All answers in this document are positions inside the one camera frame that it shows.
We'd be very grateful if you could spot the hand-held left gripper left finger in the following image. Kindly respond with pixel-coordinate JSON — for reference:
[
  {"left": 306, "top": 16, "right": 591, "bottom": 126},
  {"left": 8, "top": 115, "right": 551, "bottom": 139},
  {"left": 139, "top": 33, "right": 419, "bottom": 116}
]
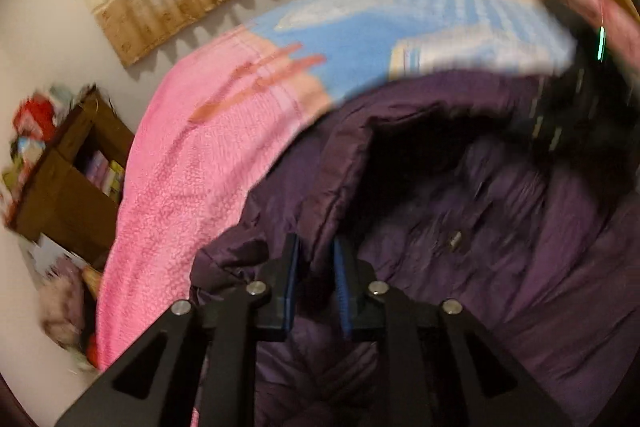
[{"left": 55, "top": 233, "right": 301, "bottom": 427}]

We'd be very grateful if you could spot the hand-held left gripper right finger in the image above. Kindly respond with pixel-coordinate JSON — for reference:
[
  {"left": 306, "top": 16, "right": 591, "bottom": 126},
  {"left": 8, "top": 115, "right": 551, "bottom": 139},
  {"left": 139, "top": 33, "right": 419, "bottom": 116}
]
[{"left": 334, "top": 236, "right": 573, "bottom": 427}]

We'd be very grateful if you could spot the purple padded jacket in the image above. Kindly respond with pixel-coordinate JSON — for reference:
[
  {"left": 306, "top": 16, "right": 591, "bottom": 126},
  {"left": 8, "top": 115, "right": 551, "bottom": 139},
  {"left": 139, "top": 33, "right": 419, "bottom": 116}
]
[{"left": 190, "top": 69, "right": 640, "bottom": 427}]

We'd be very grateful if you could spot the beige clothes pile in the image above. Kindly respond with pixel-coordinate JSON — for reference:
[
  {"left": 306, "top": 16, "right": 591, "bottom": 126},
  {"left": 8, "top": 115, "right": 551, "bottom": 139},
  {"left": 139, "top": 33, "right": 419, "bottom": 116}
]
[{"left": 40, "top": 257, "right": 101, "bottom": 350}]

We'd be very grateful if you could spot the pink blanket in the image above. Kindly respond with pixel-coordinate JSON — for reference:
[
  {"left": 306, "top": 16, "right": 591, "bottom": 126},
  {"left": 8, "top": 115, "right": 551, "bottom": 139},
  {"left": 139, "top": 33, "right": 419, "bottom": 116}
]
[{"left": 95, "top": 24, "right": 341, "bottom": 373}]

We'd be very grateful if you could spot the blue dotted bedsheet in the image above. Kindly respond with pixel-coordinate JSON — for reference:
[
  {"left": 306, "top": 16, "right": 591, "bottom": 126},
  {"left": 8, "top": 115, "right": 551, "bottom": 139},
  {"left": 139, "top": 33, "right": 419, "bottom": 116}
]
[{"left": 245, "top": 0, "right": 576, "bottom": 108}]

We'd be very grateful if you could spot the pink box in desk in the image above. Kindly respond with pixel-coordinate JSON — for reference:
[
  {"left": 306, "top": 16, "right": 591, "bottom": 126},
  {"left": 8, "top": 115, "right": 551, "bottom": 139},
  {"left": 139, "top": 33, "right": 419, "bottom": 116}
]
[{"left": 84, "top": 151, "right": 126, "bottom": 198}]

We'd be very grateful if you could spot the white paper bag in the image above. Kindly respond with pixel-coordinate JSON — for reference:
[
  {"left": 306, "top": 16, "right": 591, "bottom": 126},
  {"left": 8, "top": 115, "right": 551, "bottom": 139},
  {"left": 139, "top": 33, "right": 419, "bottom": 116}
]
[{"left": 25, "top": 234, "right": 76, "bottom": 279}]

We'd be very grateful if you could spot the brown wooden bedside cabinet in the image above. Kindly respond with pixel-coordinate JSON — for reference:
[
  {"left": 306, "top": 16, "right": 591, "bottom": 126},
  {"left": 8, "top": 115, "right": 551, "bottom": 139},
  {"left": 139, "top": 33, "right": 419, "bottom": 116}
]
[{"left": 10, "top": 86, "right": 136, "bottom": 258}]

